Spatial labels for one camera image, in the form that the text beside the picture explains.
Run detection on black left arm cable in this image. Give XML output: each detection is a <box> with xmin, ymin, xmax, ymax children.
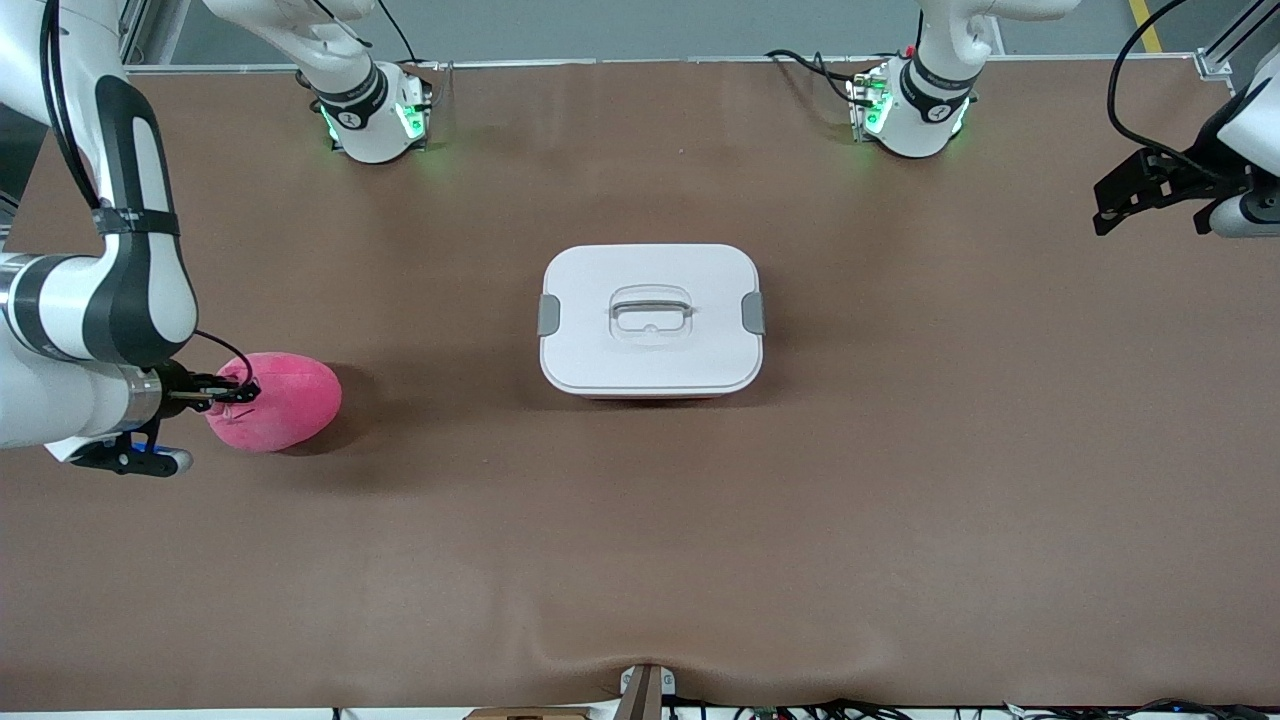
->
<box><xmin>1107</xmin><ymin>0</ymin><xmax>1251</xmax><ymax>181</ymax></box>

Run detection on pink plush toy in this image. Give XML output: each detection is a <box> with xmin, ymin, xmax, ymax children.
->
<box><xmin>205</xmin><ymin>352</ymin><xmax>343</xmax><ymax>453</ymax></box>

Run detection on silver table edge rail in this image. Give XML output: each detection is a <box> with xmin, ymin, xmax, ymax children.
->
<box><xmin>125</xmin><ymin>55</ymin><xmax>1201</xmax><ymax>73</ymax></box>

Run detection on black base cable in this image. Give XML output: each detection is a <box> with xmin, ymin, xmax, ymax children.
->
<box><xmin>765</xmin><ymin>48</ymin><xmax>871</xmax><ymax>106</ymax></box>
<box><xmin>375</xmin><ymin>0</ymin><xmax>446</xmax><ymax>71</ymax></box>

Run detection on brown table mat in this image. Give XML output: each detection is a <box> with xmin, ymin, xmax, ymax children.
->
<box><xmin>0</xmin><ymin>58</ymin><xmax>1280</xmax><ymax>711</ymax></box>

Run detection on white box lid grey latches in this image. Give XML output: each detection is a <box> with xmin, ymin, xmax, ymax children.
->
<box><xmin>537</xmin><ymin>243</ymin><xmax>766</xmax><ymax>396</ymax></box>

